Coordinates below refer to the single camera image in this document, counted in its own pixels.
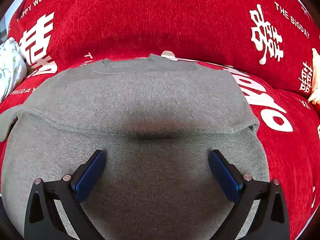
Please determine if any grey knit sweater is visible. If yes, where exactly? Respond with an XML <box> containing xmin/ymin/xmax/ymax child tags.
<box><xmin>0</xmin><ymin>54</ymin><xmax>270</xmax><ymax>240</ymax></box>

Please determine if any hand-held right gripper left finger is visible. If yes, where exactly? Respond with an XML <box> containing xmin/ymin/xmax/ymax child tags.
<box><xmin>24</xmin><ymin>149</ymin><xmax>107</xmax><ymax>240</ymax></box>

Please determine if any red printed sofa cover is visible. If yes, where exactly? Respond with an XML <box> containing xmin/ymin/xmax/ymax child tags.
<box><xmin>0</xmin><ymin>0</ymin><xmax>320</xmax><ymax>240</ymax></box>

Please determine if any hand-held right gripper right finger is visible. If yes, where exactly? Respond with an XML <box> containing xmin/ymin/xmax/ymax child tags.
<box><xmin>209</xmin><ymin>149</ymin><xmax>290</xmax><ymax>240</ymax></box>

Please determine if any cream cloth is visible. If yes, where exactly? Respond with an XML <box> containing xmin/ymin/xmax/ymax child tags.
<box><xmin>307</xmin><ymin>48</ymin><xmax>320</xmax><ymax>105</ymax></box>

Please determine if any white floral cloth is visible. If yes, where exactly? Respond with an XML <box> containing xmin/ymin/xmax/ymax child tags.
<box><xmin>0</xmin><ymin>37</ymin><xmax>27</xmax><ymax>103</ymax></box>

